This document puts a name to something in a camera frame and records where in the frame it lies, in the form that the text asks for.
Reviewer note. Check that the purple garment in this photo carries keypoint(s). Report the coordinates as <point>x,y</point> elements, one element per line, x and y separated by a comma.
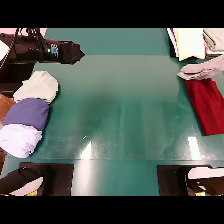
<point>27,112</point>

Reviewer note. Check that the person's hand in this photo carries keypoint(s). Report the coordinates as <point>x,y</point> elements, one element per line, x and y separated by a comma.
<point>196,71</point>

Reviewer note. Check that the pale lilac garment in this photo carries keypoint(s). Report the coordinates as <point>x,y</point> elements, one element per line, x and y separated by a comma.
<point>18,140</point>

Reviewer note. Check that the cream garment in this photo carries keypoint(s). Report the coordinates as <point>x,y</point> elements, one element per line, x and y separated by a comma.
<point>37,86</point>

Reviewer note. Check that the white folded garment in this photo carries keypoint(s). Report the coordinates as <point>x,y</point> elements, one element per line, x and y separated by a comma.
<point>190,42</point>

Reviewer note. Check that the red garment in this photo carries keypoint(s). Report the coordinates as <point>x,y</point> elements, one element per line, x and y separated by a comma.
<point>207,106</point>

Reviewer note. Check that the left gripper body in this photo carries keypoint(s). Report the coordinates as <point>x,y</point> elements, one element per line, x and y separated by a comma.
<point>70,52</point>

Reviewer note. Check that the beige folded garment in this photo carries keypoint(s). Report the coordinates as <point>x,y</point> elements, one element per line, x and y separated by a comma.
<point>215,40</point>

